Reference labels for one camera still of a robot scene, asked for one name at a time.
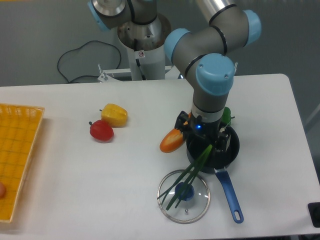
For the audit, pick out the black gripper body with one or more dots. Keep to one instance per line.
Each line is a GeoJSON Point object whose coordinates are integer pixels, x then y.
{"type": "Point", "coordinates": [204, 134]}

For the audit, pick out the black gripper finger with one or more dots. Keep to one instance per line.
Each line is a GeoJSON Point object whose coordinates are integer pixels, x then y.
{"type": "Point", "coordinates": [220, 156]}

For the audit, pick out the green onion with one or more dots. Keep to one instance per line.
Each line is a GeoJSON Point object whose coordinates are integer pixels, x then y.
{"type": "Point", "coordinates": [190, 172]}

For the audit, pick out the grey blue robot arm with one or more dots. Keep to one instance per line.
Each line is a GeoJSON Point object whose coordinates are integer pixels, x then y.
{"type": "Point", "coordinates": [200, 57]}

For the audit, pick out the green bell pepper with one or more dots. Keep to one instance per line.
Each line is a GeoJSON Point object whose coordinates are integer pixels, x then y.
{"type": "Point", "coordinates": [227, 117]}

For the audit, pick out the orange bread loaf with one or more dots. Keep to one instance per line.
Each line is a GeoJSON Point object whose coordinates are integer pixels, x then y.
{"type": "Point", "coordinates": [173, 140]}

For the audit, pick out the glass lid blue knob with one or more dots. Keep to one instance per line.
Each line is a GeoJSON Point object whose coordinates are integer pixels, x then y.
{"type": "Point", "coordinates": [183, 207]}

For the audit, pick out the yellow bell pepper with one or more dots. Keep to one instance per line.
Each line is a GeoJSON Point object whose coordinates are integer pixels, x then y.
{"type": "Point", "coordinates": [114, 115]}

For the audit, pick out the black device at table edge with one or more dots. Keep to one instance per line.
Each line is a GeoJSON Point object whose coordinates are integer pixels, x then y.
{"type": "Point", "coordinates": [314, 211]}

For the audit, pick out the yellow woven basket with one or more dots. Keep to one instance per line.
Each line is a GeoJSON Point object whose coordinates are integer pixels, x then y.
{"type": "Point", "coordinates": [19, 127]}

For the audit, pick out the black pot blue handle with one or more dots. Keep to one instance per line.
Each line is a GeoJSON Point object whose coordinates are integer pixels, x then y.
{"type": "Point", "coordinates": [222, 174]}

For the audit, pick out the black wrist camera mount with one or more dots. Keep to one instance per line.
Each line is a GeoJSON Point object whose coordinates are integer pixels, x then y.
{"type": "Point", "coordinates": [182, 124]}

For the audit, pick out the white table clamp bracket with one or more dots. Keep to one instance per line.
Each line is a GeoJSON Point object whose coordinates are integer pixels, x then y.
{"type": "Point", "coordinates": [235, 67]}

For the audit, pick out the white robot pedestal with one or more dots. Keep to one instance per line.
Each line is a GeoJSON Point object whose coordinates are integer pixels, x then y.
{"type": "Point", "coordinates": [143, 37]}

